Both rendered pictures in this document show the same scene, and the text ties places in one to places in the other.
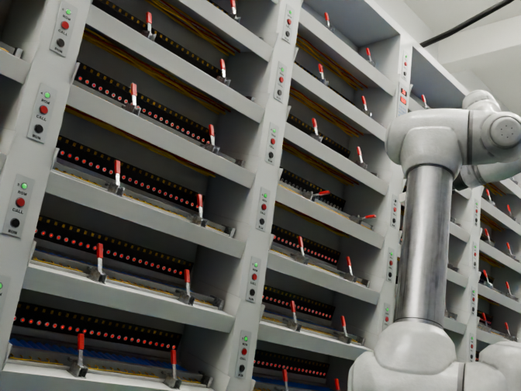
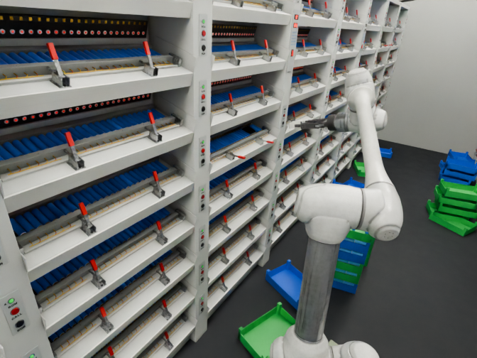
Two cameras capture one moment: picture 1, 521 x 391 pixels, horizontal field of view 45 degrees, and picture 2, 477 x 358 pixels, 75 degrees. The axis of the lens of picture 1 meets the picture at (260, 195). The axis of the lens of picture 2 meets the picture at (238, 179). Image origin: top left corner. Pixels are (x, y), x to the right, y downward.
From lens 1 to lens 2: 129 cm
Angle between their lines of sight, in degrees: 45
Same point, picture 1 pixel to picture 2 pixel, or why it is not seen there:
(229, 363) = (195, 283)
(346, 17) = not seen: outside the picture
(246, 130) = not seen: hidden behind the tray
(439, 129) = (338, 221)
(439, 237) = (327, 292)
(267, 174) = (202, 174)
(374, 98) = not seen: hidden behind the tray
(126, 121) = (88, 244)
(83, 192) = (77, 311)
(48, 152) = (37, 324)
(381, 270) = (274, 158)
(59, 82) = (15, 282)
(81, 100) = (42, 270)
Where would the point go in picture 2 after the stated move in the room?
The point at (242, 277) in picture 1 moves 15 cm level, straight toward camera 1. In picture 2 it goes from (195, 243) to (198, 268)
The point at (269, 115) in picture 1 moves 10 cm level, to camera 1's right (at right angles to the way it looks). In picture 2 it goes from (197, 133) to (225, 133)
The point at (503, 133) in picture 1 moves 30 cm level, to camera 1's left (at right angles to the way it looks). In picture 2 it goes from (385, 236) to (287, 243)
